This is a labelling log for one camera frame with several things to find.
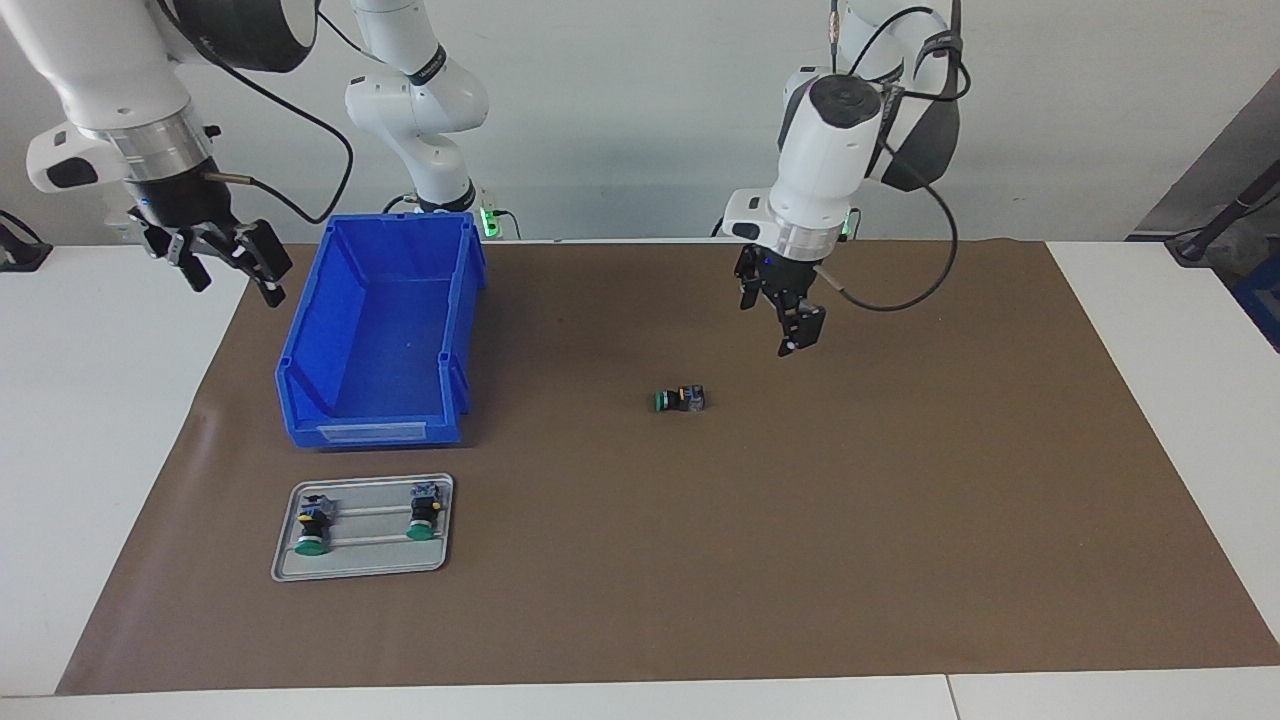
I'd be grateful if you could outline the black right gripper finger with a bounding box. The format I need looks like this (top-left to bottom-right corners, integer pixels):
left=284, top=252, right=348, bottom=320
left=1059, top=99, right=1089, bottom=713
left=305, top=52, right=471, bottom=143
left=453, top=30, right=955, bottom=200
left=215, top=218, right=294, bottom=307
left=145, top=235, right=213, bottom=293

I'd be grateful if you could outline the silver metal tray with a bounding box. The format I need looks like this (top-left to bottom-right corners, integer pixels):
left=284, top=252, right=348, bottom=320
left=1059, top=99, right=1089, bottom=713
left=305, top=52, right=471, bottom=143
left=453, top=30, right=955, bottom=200
left=271, top=473, right=454, bottom=583

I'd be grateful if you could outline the blue crate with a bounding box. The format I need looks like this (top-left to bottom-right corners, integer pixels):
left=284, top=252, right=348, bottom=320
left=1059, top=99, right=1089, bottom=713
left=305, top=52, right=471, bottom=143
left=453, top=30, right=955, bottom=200
left=1232, top=250, right=1280, bottom=353

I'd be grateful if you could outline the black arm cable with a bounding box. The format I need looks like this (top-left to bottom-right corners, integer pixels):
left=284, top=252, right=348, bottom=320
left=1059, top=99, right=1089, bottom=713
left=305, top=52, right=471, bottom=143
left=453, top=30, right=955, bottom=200
left=150, top=0, right=355, bottom=226
left=815, top=0, right=973, bottom=313

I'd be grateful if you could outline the blue plastic storage bin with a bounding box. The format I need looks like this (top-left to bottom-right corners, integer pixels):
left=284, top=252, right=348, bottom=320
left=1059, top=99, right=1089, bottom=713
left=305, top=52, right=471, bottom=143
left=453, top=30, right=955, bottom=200
left=275, top=212, right=489, bottom=449

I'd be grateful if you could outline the black stand pole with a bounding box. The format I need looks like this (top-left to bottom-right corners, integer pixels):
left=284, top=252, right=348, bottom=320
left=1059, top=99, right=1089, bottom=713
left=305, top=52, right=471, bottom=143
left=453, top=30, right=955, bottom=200
left=1165, top=160, right=1280, bottom=266

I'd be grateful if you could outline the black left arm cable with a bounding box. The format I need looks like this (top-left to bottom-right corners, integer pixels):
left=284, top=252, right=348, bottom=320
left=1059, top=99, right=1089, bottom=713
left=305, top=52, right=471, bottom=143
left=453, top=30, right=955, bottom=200
left=815, top=0, right=973, bottom=313

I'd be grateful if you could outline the black clamp base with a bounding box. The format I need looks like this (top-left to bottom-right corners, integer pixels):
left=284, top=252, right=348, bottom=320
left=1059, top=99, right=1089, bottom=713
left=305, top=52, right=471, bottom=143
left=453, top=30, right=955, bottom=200
left=0, top=210, right=53, bottom=273

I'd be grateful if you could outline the brown table mat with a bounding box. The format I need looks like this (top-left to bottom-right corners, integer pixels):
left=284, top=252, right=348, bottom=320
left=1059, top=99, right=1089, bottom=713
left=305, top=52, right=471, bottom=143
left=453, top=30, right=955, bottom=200
left=55, top=238, right=1280, bottom=696

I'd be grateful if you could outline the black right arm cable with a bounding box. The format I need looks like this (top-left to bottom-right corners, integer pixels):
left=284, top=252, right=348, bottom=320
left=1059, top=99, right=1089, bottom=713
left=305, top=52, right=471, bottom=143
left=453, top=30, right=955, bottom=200
left=150, top=0, right=355, bottom=226

